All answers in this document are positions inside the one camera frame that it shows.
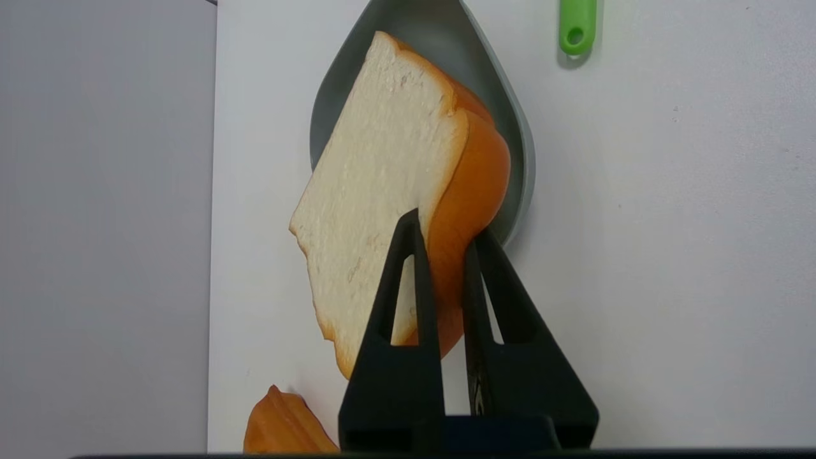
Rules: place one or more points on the waffle cake toy with cream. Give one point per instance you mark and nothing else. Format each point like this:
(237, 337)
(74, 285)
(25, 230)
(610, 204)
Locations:
(284, 424)

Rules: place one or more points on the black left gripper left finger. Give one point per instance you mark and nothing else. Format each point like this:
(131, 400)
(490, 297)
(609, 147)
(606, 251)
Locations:
(398, 376)

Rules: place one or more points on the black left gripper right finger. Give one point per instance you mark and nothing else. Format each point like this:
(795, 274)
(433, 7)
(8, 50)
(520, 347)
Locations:
(529, 376)

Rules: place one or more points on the grey square dish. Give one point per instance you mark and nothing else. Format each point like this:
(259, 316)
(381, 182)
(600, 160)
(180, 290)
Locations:
(503, 127)

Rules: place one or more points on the toy bread slice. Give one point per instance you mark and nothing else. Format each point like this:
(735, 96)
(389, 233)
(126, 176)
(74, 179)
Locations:
(382, 191)

